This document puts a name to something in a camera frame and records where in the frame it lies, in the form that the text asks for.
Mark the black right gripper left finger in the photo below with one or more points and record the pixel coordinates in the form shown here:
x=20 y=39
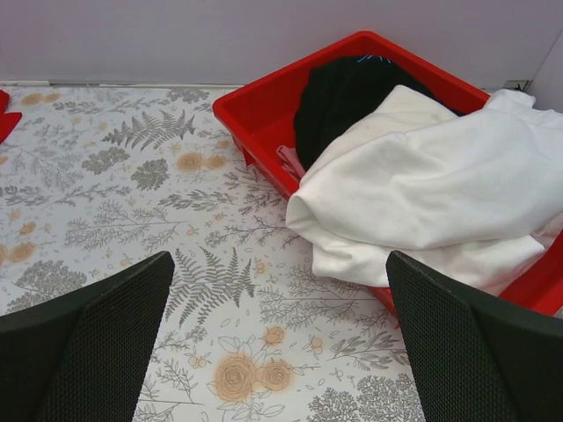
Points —
x=83 y=356

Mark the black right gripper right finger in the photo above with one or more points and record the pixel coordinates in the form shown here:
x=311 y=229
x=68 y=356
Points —
x=475 y=356

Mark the white t shirt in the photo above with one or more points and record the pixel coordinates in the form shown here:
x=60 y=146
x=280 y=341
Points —
x=478 y=198

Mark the floral table mat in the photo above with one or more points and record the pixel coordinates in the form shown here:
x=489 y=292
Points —
x=95 y=180

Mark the red folded t shirt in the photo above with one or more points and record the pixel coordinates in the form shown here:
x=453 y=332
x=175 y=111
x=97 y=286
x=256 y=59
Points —
x=8 y=120

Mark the cream folded t shirt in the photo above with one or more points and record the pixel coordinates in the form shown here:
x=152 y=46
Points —
x=401 y=111

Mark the pink garment in bin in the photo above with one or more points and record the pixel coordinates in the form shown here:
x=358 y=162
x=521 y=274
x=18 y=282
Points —
x=290 y=162

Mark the red plastic bin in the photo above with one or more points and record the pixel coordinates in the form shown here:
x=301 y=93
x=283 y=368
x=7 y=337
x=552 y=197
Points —
x=260 y=117

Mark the black t shirt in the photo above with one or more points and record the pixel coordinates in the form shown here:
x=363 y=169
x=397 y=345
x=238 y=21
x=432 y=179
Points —
x=341 y=92

